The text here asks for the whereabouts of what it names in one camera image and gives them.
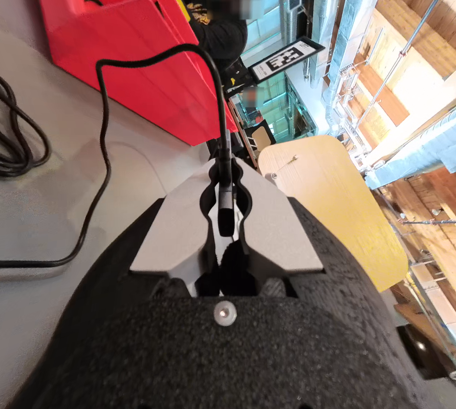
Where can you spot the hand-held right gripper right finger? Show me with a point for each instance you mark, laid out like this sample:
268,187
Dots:
281,234

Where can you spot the red plastic bin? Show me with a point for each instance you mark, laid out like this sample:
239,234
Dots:
124,42

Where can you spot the marker tag board on post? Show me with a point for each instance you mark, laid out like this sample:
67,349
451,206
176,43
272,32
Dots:
285,58

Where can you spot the wooden board stand white base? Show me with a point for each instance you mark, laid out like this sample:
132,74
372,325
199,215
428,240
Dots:
320,202

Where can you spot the silver ventilation duct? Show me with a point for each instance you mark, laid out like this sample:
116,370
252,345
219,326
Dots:
356,6

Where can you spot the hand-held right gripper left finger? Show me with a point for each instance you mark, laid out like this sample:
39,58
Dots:
171,234

